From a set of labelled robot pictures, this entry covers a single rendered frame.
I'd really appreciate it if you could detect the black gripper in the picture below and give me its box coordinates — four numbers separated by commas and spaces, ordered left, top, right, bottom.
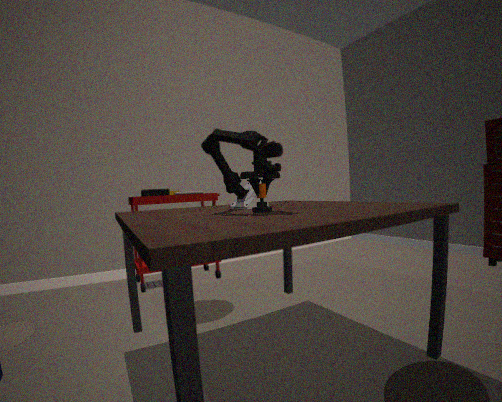
240, 158, 280, 196

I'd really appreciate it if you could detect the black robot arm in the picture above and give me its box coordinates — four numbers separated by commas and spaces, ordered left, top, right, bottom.
201, 128, 283, 199

